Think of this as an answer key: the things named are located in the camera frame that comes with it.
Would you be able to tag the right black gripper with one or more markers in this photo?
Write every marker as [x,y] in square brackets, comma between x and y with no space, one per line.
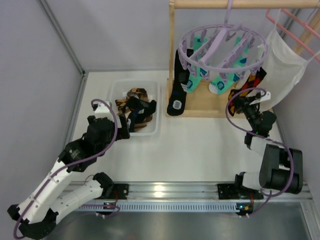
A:
[241,105]

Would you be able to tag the brown argyle sock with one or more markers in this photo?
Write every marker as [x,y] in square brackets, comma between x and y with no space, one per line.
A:
[125,105]

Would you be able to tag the red yellow argyle sock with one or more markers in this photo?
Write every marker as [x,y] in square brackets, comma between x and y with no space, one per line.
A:
[251,82]

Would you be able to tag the pink clothes hanger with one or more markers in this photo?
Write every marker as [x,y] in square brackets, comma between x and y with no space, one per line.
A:
[300,32]

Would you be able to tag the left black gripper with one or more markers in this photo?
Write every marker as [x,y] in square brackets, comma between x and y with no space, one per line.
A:
[124,127]

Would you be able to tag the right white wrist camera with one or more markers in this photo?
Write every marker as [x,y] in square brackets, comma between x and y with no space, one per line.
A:
[260,97]

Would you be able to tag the black sport sock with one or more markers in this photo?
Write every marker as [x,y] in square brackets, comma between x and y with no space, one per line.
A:
[149,107]
[177,99]

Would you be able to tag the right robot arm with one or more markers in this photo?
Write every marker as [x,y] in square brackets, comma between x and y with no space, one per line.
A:
[279,165]

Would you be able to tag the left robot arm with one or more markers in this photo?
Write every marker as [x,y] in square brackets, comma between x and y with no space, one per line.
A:
[40,213]

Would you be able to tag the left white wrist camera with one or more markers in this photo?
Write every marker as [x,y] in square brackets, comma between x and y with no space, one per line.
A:
[101,111]

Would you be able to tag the white plastic basket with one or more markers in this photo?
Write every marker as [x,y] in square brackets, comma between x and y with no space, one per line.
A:
[122,86]

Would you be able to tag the purple round clip hanger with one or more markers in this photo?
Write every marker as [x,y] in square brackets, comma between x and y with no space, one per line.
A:
[212,49]

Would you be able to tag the white mesh laundry bag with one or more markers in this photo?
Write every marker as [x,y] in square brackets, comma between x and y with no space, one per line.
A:
[284,69]

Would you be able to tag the right mint green sock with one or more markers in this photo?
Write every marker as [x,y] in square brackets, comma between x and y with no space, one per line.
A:
[219,86]

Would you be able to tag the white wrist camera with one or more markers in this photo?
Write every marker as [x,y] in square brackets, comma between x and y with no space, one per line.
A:
[101,111]
[260,97]

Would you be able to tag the aluminium mounting rail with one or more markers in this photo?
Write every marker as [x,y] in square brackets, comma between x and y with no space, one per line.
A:
[171,191]

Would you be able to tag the brown striped sock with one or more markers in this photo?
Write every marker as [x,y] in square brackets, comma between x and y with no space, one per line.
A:
[137,120]

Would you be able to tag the wooden rack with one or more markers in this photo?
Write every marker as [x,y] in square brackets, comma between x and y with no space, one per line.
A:
[201,103]

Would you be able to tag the grey slotted cable duct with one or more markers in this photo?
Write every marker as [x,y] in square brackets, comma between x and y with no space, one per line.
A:
[175,207]

